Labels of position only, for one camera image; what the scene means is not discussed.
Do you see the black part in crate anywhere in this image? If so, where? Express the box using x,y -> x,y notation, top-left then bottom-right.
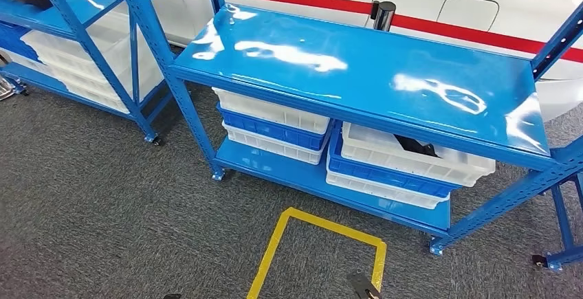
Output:
393,133 -> 441,158

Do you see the black stanchion post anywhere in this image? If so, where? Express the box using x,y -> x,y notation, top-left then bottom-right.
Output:
370,0 -> 397,32

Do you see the chrome stanchion post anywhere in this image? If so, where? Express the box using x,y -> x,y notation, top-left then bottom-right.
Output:
0,76 -> 19,102

